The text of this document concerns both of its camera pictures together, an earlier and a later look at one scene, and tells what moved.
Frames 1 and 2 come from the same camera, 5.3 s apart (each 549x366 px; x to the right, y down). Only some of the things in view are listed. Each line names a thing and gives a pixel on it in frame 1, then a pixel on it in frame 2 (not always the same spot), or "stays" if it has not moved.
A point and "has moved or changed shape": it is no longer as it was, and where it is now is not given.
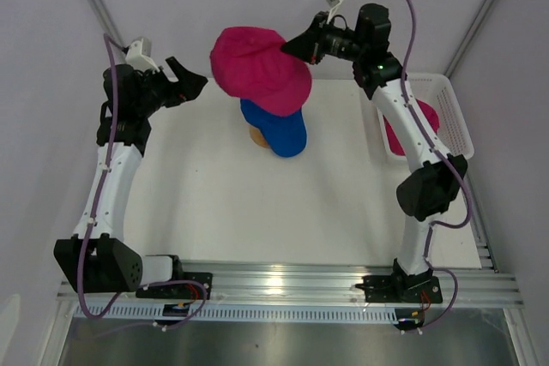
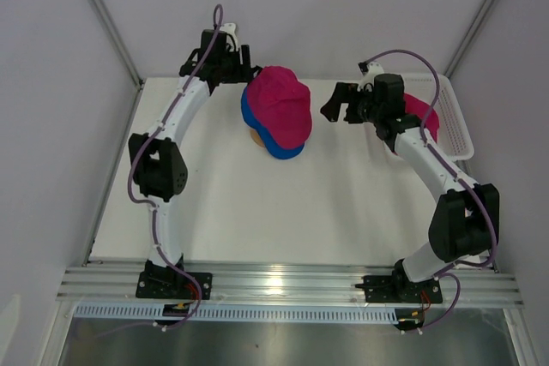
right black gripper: [310, 46] → [343, 93]
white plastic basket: [437, 92] stays
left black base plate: [181, 290] stays
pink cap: [249, 63] has moved or changed shape
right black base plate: [401, 288] stays
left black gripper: [189, 90] → [244, 73]
